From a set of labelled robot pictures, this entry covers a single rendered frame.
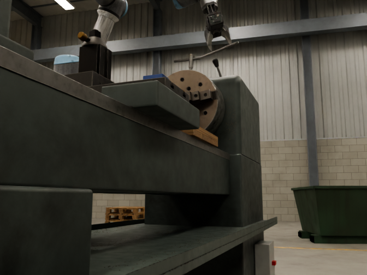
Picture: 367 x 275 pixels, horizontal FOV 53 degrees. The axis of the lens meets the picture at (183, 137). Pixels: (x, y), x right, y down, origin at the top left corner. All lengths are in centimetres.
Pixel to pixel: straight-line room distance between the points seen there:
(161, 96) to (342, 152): 1091
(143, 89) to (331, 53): 1169
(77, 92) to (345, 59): 1188
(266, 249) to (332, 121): 1001
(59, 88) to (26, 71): 7
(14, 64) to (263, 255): 160
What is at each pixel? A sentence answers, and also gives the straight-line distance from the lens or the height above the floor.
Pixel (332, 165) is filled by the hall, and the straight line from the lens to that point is 1156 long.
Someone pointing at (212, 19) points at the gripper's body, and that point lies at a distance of 172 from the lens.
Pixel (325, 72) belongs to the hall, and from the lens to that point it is 1219.
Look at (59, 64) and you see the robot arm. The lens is 180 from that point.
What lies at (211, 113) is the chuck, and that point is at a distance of 158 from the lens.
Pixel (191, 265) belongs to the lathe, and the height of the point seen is 53.
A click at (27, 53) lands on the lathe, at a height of 91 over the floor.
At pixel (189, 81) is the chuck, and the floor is 118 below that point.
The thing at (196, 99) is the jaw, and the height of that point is 108.
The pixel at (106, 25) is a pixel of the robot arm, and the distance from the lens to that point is 196.
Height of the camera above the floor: 66
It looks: 9 degrees up
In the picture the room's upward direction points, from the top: straight up
